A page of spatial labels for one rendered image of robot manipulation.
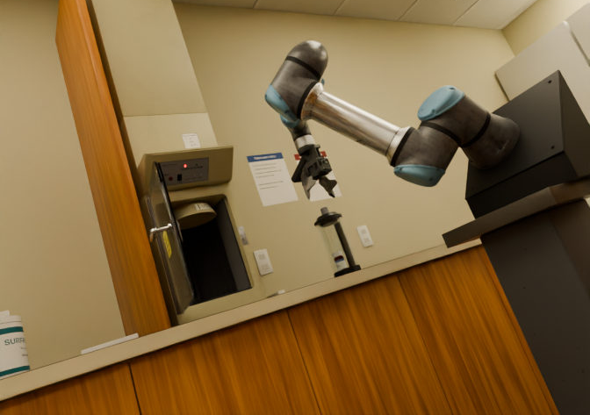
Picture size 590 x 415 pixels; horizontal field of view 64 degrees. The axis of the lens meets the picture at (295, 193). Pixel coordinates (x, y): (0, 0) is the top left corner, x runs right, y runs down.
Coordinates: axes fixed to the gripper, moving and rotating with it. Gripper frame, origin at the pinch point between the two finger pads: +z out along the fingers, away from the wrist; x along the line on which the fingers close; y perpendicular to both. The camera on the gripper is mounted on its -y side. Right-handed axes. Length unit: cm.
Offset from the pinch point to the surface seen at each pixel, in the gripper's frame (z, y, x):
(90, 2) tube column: -98, -28, -54
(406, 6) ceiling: -141, 1, 167
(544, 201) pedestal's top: 33, 76, -23
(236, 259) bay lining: 10.9, -26.2, -25.4
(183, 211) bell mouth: -10, -28, -41
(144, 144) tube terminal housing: -35, -26, -50
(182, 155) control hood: -25, -14, -45
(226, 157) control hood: -22.9, -11.2, -28.7
